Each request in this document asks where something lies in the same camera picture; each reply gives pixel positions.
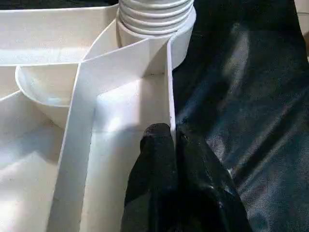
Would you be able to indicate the white plastic table leg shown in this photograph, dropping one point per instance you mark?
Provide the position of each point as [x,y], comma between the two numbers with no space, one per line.
[154,14]

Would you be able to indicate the white plastic table top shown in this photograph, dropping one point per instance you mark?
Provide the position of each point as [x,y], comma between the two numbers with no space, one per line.
[48,96]

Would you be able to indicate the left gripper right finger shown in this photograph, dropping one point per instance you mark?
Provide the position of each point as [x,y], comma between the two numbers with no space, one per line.
[207,193]

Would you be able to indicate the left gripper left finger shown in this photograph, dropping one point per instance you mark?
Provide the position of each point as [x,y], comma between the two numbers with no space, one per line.
[152,183]

